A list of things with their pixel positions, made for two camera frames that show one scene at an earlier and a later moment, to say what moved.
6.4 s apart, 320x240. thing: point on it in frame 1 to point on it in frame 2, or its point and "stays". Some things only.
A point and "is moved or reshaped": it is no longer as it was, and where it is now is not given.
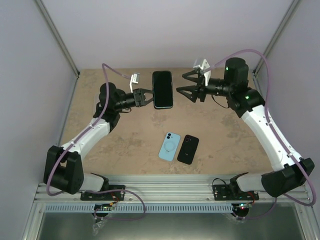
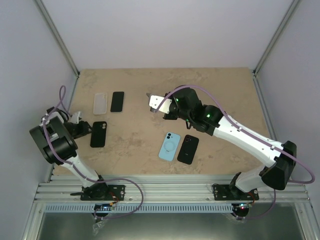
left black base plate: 117,195 stays
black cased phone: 188,149 stays
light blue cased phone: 169,146 stays
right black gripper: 194,89 to 167,117
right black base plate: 223,192 stays
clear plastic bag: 97,226 stays
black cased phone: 162,89 is moved or reshaped
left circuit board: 103,206 stays
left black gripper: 137,92 to 83,129
